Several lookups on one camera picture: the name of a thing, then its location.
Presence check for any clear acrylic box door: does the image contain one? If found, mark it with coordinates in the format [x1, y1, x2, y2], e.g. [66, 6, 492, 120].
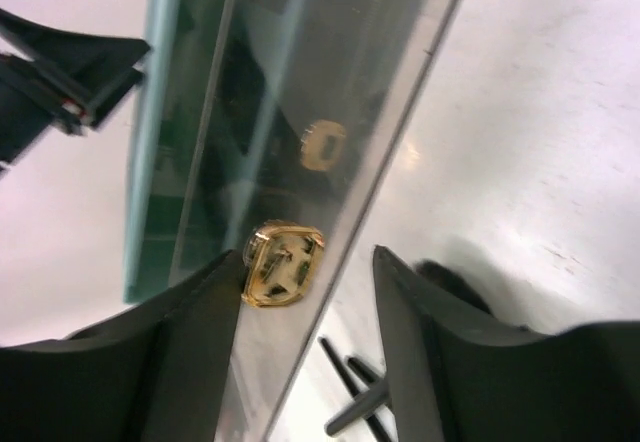
[171, 0, 459, 441]

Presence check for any teal makeup organizer box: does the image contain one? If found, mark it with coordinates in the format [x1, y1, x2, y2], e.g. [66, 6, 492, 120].
[123, 0, 301, 304]

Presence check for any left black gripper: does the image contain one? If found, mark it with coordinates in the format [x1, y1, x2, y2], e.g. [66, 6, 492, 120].
[1, 10, 151, 172]

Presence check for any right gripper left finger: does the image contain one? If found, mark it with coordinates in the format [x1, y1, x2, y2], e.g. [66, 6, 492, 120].
[1, 251, 245, 441]

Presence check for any thin black makeup brush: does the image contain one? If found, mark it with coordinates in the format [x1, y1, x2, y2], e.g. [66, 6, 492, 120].
[318, 337, 393, 441]

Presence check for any black kabuki brush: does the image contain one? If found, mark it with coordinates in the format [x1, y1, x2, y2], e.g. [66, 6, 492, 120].
[414, 260, 493, 316]

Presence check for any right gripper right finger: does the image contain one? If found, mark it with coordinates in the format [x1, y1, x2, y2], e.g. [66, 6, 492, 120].
[372, 246, 639, 441]

